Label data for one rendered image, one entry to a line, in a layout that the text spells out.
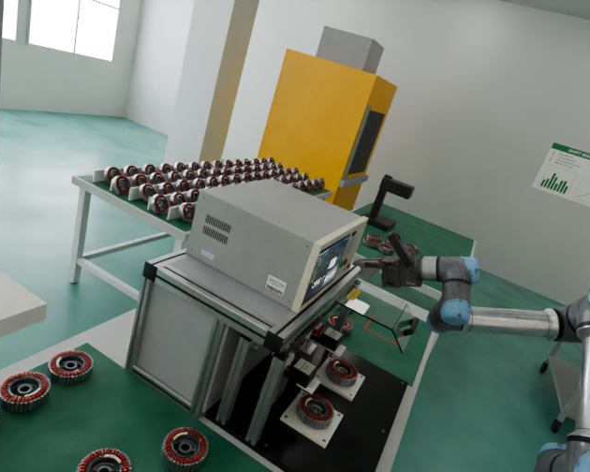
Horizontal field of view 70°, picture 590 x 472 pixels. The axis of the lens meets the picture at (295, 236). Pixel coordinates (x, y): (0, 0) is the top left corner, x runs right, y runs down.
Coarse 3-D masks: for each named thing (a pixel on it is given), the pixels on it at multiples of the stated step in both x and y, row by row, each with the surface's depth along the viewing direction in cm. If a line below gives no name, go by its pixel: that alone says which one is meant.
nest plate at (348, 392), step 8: (328, 360) 154; (320, 368) 148; (320, 376) 144; (360, 376) 151; (328, 384) 142; (336, 384) 143; (360, 384) 147; (336, 392) 141; (344, 392) 140; (352, 392) 141
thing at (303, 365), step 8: (304, 360) 127; (288, 368) 125; (296, 368) 122; (304, 368) 123; (312, 368) 124; (288, 376) 123; (296, 376) 122; (304, 376) 121; (312, 376) 124; (304, 384) 121; (312, 384) 124; (312, 392) 121
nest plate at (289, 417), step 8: (304, 392) 134; (296, 400) 130; (288, 408) 126; (288, 416) 123; (296, 416) 124; (336, 416) 129; (288, 424) 121; (296, 424) 121; (304, 424) 122; (336, 424) 126; (304, 432) 119; (312, 432) 120; (320, 432) 121; (328, 432) 122; (320, 440) 118; (328, 440) 119
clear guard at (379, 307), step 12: (348, 288) 148; (360, 288) 151; (372, 288) 154; (336, 300) 137; (348, 300) 140; (360, 300) 142; (372, 300) 145; (384, 300) 148; (396, 300) 151; (360, 312) 134; (372, 312) 137; (384, 312) 139; (396, 312) 142; (408, 312) 149; (384, 324) 132; (396, 324) 134; (408, 324) 144; (396, 336) 131; (408, 336) 140
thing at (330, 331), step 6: (306, 330) 147; (324, 330) 150; (330, 330) 147; (312, 336) 145; (318, 336) 145; (324, 336) 144; (330, 336) 143; (336, 336) 144; (342, 336) 146; (306, 342) 148; (312, 342) 152; (318, 342) 145; (324, 342) 144; (330, 342) 143; (336, 342) 142; (306, 348) 148; (330, 348) 143; (336, 348) 144; (342, 348) 146; (336, 354) 143
